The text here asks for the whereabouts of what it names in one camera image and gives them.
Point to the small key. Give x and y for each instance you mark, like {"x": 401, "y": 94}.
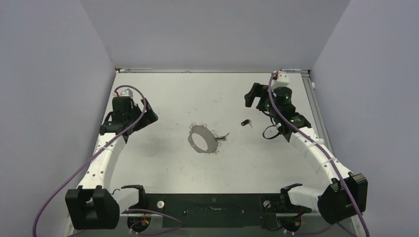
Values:
{"x": 222, "y": 138}

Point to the aluminium rail right edge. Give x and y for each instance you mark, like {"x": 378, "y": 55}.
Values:
{"x": 319, "y": 122}

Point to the metal ring plate with keyrings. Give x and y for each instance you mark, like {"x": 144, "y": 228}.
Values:
{"x": 202, "y": 139}

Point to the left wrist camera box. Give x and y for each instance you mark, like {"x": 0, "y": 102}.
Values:
{"x": 126, "y": 92}

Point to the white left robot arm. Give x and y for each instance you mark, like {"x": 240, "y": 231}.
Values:
{"x": 91, "y": 205}

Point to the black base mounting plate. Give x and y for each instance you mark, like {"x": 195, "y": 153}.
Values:
{"x": 223, "y": 210}

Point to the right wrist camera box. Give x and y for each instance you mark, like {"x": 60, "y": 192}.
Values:
{"x": 280, "y": 79}

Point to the aluminium rail edge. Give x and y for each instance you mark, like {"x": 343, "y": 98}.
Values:
{"x": 319, "y": 122}
{"x": 149, "y": 70}

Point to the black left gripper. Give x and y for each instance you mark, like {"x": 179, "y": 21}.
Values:
{"x": 148, "y": 118}

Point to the key with black tag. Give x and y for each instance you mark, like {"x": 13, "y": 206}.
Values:
{"x": 247, "y": 122}

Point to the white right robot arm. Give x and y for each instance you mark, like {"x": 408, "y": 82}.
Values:
{"x": 344, "y": 194}

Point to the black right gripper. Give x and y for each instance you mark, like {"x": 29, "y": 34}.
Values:
{"x": 259, "y": 91}

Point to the aluminium rail back edge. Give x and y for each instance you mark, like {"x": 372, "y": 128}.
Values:
{"x": 149, "y": 70}

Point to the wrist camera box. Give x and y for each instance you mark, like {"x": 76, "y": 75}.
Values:
{"x": 126, "y": 92}
{"x": 280, "y": 79}

